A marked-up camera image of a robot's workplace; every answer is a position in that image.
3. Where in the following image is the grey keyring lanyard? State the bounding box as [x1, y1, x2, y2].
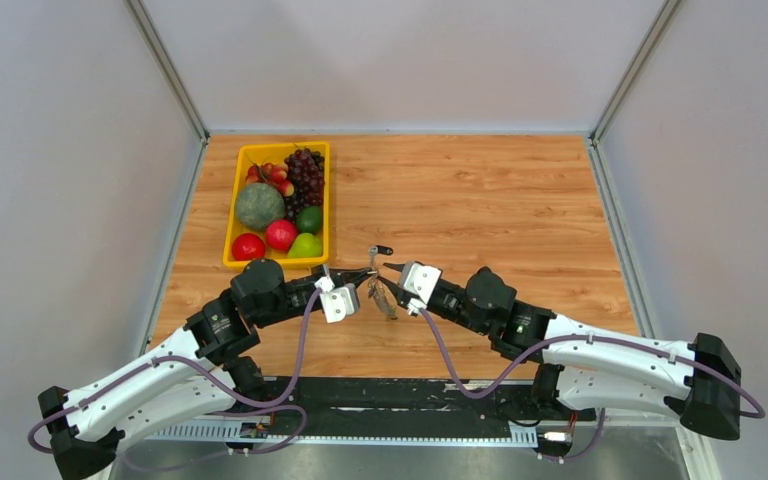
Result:
[366, 268, 400, 323]

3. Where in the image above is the key with black tag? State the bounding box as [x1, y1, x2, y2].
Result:
[368, 245, 394, 267]

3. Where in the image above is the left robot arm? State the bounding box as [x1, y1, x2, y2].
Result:
[28, 259, 376, 479]

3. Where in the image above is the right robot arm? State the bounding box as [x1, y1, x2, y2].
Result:
[382, 262, 744, 441]

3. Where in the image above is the light green pear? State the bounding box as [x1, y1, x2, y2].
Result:
[286, 233, 324, 259]

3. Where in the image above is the red apple middle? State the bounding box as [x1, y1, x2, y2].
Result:
[264, 219, 298, 253]

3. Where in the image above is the red apple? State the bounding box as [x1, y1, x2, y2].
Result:
[264, 219, 298, 253]
[231, 233, 266, 261]

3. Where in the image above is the dark green avocado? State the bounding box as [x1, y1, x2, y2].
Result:
[295, 205, 324, 235]

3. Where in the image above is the red apple left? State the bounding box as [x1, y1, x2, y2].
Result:
[231, 233, 266, 261]

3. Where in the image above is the green round melon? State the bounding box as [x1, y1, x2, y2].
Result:
[234, 183, 285, 231]

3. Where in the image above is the dark red grape bunch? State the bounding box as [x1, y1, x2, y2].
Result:
[284, 147, 326, 221]

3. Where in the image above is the red peaches cluster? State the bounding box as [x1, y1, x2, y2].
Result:
[245, 162, 295, 197]

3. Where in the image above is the yellow plastic fruit bin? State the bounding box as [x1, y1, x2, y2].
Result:
[222, 141, 332, 270]

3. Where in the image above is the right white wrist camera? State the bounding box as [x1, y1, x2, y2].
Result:
[398, 261, 442, 316]

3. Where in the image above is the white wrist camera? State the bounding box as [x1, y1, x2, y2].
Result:
[315, 265, 360, 324]
[398, 261, 442, 316]

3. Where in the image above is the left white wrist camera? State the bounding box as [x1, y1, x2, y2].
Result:
[315, 265, 360, 324]

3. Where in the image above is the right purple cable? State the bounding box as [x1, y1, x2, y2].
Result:
[417, 307, 767, 421]

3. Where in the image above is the purple cable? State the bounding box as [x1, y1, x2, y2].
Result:
[417, 307, 767, 421]
[27, 288, 324, 456]

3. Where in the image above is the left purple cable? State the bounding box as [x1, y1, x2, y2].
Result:
[27, 288, 324, 456]

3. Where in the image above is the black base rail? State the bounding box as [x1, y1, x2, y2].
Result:
[106, 374, 624, 458]

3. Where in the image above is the left aluminium frame post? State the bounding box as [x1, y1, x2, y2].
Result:
[123, 0, 210, 145]

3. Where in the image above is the aluminium frame post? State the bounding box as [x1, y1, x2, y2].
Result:
[589, 0, 684, 145]
[123, 0, 210, 145]

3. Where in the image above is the right aluminium frame post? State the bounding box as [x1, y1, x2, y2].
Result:
[589, 0, 684, 145]

